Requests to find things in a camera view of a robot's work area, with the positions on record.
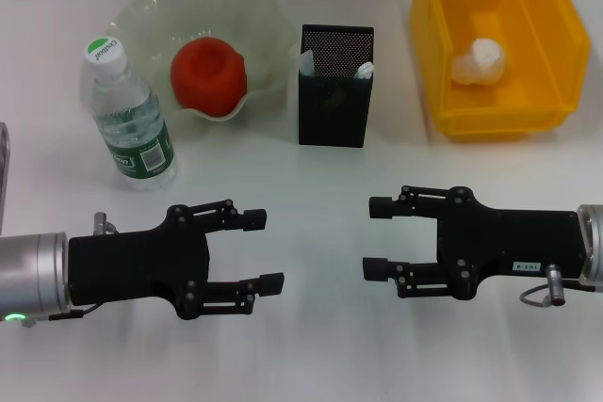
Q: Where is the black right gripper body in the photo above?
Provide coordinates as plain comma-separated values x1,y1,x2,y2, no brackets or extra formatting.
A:
435,186,588,302

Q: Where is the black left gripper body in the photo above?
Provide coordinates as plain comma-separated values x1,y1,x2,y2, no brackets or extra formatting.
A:
68,205,211,321

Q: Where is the clear bottle with green label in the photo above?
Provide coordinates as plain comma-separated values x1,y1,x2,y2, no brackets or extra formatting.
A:
83,36,179,192

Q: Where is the green and clear pen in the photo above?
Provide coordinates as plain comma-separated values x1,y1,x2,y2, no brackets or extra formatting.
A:
353,61,377,82

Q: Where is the red-orange knitted orange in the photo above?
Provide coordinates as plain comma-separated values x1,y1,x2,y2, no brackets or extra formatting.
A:
170,36,249,119

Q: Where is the grey pen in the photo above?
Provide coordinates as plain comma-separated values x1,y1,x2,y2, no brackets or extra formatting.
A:
298,48,318,78

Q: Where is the white paper ball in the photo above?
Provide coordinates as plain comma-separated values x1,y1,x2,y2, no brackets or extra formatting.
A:
450,37,509,88

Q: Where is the black mesh pen holder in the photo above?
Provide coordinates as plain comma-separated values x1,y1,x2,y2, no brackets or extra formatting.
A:
297,24,376,149

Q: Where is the pale green glass fruit plate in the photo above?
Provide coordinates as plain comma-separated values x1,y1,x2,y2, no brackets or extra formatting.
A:
110,0,296,124

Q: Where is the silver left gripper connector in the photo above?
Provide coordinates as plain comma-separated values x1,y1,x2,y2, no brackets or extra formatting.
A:
92,212,122,236

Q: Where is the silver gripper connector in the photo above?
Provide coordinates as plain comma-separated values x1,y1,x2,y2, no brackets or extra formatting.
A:
519,264,567,308
92,212,122,236

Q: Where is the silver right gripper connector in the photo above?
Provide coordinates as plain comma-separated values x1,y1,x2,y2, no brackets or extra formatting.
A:
519,264,567,308

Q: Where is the yellow plastic bin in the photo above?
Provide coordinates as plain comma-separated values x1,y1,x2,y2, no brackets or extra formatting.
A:
408,0,593,142

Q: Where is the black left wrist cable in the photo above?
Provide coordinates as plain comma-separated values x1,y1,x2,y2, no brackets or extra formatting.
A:
46,300,106,321

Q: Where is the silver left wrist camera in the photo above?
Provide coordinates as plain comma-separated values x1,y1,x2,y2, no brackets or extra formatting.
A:
0,121,13,230

